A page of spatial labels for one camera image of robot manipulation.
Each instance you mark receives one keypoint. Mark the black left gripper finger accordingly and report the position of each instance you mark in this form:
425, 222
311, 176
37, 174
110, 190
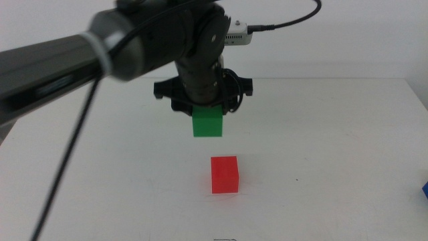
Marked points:
230, 107
182, 108

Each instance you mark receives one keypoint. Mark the green cube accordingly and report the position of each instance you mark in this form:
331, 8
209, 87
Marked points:
207, 122

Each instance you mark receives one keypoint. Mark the red cube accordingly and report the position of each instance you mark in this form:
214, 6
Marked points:
224, 175

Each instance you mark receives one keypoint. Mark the blue cube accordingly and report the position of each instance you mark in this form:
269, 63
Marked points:
425, 190

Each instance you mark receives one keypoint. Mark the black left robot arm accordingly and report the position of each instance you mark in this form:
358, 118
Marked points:
50, 63

